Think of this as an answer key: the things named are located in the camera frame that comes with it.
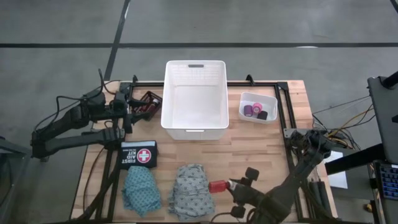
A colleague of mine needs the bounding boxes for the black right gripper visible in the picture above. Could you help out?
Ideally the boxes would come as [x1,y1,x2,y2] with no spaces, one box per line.
[228,167,265,218]

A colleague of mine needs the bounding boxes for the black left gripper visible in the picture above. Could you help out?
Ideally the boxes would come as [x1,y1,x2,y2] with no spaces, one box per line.
[111,91,153,134]

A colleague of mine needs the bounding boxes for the red bottle with grey cap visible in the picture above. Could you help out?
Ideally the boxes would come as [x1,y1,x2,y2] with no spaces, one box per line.
[208,179,237,194]

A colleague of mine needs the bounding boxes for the grey patterned cloth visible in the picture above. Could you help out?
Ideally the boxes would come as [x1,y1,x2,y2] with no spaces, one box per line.
[167,164,216,222]

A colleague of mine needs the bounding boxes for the white plastic basket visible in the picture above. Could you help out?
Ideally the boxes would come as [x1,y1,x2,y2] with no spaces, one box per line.
[160,60,230,141]

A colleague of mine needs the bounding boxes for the teal patterned cloth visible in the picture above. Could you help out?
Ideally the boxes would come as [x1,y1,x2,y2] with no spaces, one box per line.
[121,166,162,218]

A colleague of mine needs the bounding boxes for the red bottle with white cap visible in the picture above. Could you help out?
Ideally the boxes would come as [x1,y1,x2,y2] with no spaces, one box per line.
[141,98,160,114]

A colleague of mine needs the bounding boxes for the dark brown plastic tray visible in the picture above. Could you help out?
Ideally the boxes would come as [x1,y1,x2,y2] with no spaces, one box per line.
[130,90,164,122]

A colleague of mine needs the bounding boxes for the black first aid kit pouch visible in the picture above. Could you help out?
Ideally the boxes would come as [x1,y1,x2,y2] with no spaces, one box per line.
[119,140,159,170]

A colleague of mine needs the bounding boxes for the dark grey cylinder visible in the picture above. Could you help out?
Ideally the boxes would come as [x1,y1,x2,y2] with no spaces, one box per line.
[318,180,331,216]
[309,180,321,213]

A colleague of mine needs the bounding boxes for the small white plastic bin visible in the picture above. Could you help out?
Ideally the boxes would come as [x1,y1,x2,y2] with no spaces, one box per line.
[238,91,279,125]

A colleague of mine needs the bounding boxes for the white paper sheet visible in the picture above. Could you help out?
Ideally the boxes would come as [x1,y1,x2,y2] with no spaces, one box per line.
[323,150,348,190]

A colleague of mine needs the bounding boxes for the black stand beam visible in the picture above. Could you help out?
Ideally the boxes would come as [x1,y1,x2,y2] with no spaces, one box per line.
[325,143,386,175]

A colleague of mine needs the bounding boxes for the grey metal side table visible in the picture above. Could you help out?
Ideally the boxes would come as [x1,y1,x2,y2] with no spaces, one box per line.
[0,136,34,224]

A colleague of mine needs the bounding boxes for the keyboard with blue keys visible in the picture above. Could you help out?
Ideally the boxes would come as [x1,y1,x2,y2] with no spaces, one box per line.
[374,161,398,202]

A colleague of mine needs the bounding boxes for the grey laptop lid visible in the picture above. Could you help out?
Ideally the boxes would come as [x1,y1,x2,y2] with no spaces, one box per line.
[367,75,398,165]

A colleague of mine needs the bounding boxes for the black stand pole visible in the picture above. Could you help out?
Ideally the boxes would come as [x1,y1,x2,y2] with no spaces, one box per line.
[381,70,398,90]

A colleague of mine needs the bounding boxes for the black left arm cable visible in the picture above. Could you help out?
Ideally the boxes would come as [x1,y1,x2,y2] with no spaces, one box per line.
[34,68,122,131]

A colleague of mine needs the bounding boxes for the thin brown cable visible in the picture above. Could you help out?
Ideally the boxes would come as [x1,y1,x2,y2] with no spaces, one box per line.
[82,146,106,214]

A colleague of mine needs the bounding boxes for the black aluminium table frame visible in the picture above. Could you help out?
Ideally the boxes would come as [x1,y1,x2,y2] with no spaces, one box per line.
[74,74,336,223]

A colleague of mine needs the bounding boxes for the yellow cable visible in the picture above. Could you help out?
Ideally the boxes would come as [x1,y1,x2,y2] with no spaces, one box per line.
[326,104,376,147]

